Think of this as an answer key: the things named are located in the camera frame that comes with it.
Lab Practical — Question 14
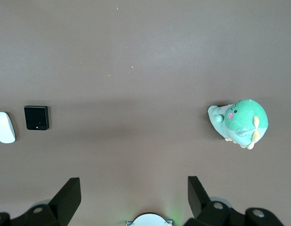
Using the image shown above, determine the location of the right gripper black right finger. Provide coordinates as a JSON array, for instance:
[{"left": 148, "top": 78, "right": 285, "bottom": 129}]
[{"left": 184, "top": 175, "right": 246, "bottom": 226}]

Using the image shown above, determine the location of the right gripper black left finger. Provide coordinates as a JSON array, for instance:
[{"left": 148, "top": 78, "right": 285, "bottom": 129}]
[{"left": 8, "top": 178, "right": 82, "bottom": 226}]

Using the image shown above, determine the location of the black flip phone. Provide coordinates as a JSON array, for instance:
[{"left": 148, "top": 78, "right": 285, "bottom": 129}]
[{"left": 24, "top": 105, "right": 50, "bottom": 130}]

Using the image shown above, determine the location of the white computer mouse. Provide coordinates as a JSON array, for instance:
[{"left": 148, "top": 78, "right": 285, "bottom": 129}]
[{"left": 0, "top": 112, "right": 17, "bottom": 144}]

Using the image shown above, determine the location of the green dinosaur plush toy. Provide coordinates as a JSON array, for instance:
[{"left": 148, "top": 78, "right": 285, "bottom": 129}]
[{"left": 208, "top": 98, "right": 269, "bottom": 151}]

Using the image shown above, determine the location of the brown table cover mat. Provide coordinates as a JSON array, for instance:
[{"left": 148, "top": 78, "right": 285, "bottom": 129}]
[{"left": 0, "top": 0, "right": 291, "bottom": 226}]

